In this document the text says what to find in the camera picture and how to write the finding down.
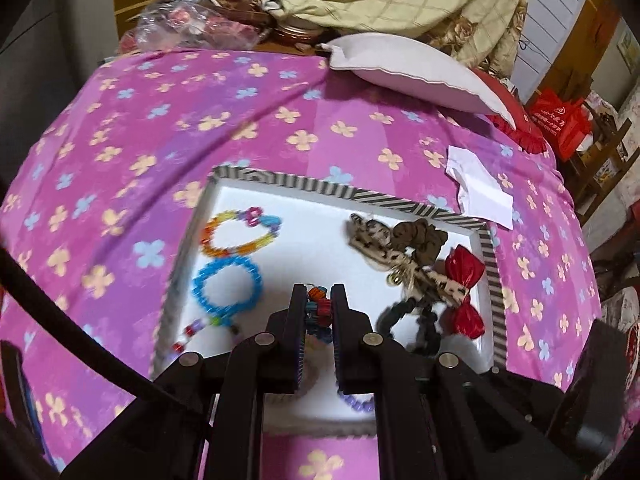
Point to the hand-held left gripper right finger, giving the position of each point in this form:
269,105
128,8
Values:
340,330

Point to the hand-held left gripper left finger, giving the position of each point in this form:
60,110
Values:
300,330

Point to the black scrunchie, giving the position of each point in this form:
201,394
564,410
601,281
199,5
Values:
387,317

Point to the striped cardboard box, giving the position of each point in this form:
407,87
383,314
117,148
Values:
310,250

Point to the leopard print hair clip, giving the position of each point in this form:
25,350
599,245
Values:
367,237

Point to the leopard print hair bow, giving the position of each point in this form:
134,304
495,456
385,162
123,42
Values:
430,280

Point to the red bow hair clip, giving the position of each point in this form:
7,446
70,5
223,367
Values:
465,270

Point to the white paper sheet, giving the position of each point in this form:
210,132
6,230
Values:
480,190

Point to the wooden chair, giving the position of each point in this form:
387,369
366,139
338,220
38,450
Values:
605,160

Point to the pink floral bedsheet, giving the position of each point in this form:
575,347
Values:
150,135

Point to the white pillow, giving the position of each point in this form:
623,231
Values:
410,70

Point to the red shopping bag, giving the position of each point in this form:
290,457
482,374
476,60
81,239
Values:
560,125

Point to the red frilled cushion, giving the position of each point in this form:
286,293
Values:
520,120

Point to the black phone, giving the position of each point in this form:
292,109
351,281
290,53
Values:
20,390

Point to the copper round container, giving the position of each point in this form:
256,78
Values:
297,34

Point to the yellow floral quilt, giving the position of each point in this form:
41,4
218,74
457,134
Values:
400,5

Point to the clear plastic bag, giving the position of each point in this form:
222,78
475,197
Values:
175,20

